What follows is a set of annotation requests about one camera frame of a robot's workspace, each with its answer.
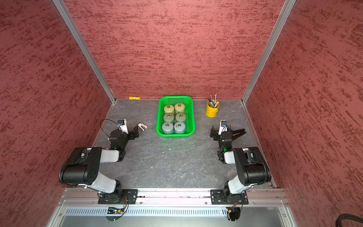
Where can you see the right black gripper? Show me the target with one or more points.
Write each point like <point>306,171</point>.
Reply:
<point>228,134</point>

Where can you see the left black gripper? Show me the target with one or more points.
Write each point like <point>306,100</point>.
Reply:
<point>133,133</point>

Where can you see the grey canister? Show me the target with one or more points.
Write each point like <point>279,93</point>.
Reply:
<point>168,128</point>
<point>179,128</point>

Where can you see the green canister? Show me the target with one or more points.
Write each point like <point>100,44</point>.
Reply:
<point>180,117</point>
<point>169,117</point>

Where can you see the beige canister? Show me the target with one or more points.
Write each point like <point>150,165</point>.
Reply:
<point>169,109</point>
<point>179,108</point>

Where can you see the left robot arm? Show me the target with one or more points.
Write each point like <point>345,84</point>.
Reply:
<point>82,166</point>

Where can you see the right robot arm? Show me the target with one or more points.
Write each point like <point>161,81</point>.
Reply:
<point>250,165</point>

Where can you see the green plastic basket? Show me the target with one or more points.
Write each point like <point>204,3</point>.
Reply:
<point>189,111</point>

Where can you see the pink white clip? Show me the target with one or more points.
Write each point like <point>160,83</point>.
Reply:
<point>142,126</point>

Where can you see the black stapler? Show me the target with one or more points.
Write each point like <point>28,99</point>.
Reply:
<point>237,133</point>

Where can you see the yellow pen cup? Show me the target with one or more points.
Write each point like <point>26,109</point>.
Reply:
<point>212,110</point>

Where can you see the pens in cup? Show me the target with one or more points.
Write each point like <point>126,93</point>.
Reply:
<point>212,101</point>

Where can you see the yellow marker pen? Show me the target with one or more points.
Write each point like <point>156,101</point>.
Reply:
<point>134,98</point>

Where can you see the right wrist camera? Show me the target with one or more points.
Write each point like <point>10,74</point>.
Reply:
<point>223,127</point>

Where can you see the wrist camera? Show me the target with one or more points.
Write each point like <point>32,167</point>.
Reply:
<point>122,124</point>
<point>223,127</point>

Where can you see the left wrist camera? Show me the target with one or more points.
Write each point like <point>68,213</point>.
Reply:
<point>122,124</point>

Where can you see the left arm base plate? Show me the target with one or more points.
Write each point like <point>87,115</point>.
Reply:
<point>126,196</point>

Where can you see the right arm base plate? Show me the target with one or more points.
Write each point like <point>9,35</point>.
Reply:
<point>220,197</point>

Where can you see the aluminium front rail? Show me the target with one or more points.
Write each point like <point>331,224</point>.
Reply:
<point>178,197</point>

